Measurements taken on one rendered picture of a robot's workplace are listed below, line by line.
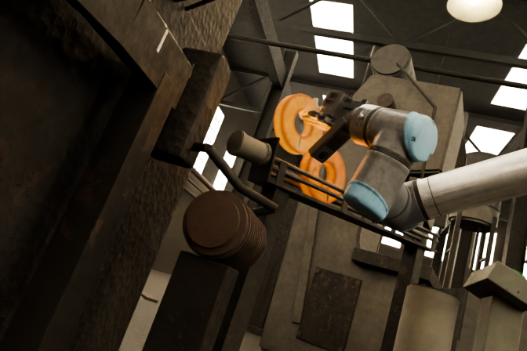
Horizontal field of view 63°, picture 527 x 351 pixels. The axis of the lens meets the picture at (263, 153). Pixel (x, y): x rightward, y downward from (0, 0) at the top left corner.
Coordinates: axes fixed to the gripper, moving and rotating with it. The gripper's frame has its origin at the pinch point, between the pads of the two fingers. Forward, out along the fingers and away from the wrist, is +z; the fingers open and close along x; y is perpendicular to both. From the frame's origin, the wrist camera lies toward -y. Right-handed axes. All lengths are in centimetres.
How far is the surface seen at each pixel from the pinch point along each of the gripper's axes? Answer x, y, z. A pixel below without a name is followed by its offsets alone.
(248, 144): 15.2, -13.8, -7.2
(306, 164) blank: -5.2, -10.0, -4.0
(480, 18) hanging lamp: -356, 293, 240
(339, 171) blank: -16.8, -6.9, -4.1
